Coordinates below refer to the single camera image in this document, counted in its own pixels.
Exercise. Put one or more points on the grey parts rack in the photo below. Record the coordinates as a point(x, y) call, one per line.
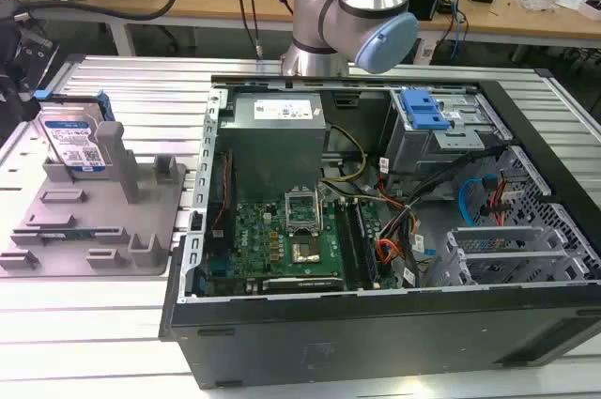
point(94, 211)

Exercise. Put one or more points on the green Dell motherboard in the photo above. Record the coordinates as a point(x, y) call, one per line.
point(253, 239)

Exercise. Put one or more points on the grey power supply unit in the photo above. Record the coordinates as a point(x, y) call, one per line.
point(272, 145)

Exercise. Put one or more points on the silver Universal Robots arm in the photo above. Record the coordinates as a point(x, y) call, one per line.
point(361, 4)

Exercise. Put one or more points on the black open PC case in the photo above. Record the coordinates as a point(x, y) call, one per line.
point(375, 324)

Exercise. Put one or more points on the hard disk in blue carrier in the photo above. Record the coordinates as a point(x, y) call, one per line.
point(75, 138)

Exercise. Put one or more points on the metal disk bay cage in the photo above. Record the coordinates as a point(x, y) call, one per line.
point(436, 136)

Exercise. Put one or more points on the silver expansion slot bracket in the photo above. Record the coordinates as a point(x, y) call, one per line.
point(512, 258)
point(495, 231)

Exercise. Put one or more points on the CPU socket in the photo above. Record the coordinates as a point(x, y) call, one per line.
point(305, 252)

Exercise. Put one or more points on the blue plastic bay latch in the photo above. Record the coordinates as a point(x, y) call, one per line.
point(425, 110)

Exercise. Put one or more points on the green RAM stick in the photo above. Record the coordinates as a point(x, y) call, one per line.
point(75, 233)

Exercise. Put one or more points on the black RAM slot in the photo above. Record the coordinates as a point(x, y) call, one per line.
point(365, 239)
point(348, 239)

